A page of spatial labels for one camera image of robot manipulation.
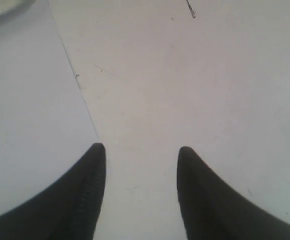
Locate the white paint tray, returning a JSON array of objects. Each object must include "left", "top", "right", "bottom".
[{"left": 0, "top": 0, "right": 36, "bottom": 26}]

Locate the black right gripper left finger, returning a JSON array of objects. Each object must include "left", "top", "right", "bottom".
[{"left": 0, "top": 143, "right": 106, "bottom": 240}]

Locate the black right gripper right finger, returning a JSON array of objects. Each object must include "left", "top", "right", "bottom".
[{"left": 177, "top": 146, "right": 290, "bottom": 240}]

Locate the white paper sheet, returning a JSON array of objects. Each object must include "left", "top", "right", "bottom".
[{"left": 0, "top": 0, "right": 98, "bottom": 215}]

